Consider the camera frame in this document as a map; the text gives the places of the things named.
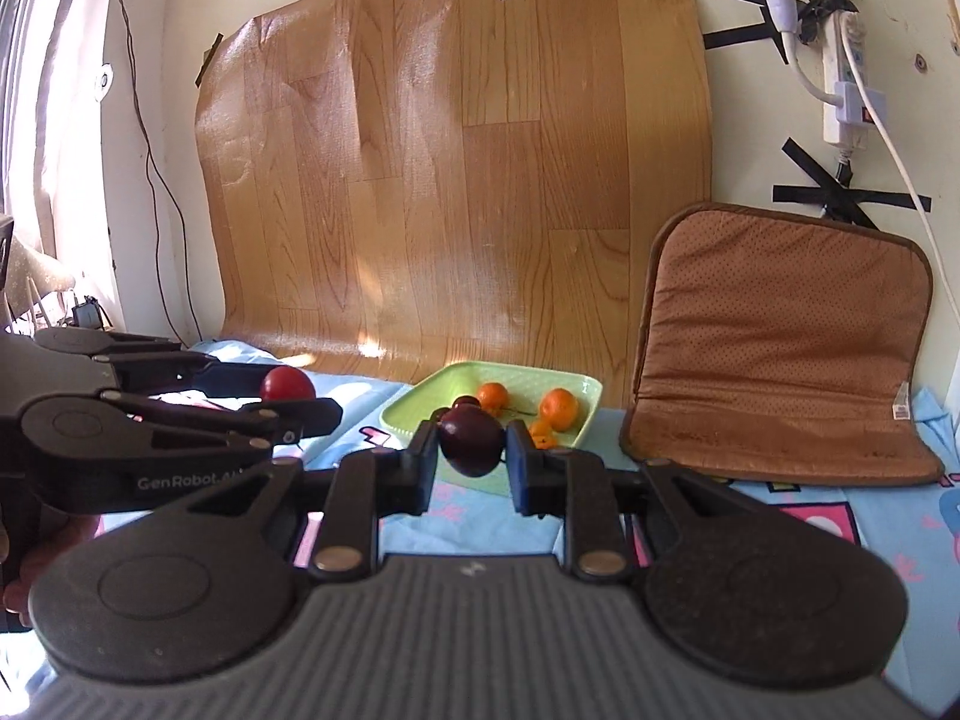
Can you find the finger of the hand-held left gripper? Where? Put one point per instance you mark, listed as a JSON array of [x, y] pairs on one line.
[[315, 420], [217, 379]]

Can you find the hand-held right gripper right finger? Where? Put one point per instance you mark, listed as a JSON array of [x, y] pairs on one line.
[[523, 469]]

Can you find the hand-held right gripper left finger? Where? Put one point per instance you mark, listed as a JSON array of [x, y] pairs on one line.
[[424, 465]]

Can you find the small orange cherry tomato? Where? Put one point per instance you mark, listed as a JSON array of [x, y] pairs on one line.
[[541, 435]]

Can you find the red cherry tomato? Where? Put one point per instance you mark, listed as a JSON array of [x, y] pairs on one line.
[[287, 384]]

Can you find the dark purple cherry tomato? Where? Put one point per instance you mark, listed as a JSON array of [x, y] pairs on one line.
[[470, 439], [466, 400]]

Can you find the light green plastic basket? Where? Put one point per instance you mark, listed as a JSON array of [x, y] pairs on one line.
[[416, 411]]

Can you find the person's left hand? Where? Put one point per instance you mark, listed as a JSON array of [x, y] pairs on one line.
[[71, 540]]

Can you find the black power adapter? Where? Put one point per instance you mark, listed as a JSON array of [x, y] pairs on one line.
[[87, 312]]

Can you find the beige dotted cloth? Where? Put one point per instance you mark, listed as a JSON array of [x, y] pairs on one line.
[[37, 266]]

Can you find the brown seat cushion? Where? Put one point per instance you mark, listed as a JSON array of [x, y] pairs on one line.
[[772, 330]]

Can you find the wood pattern vinyl sheet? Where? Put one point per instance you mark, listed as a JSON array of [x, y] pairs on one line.
[[450, 165]]

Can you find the white curtain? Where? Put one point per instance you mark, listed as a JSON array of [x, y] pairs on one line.
[[52, 90]]

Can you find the cartoon pig printed blanket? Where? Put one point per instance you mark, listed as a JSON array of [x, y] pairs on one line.
[[885, 532]]

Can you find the white plug adapter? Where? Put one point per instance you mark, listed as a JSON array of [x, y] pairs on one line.
[[855, 105]]

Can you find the white power strip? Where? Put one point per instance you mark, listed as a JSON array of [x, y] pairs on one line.
[[835, 60]]

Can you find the white wall hook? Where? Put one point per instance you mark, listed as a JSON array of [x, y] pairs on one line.
[[102, 80]]

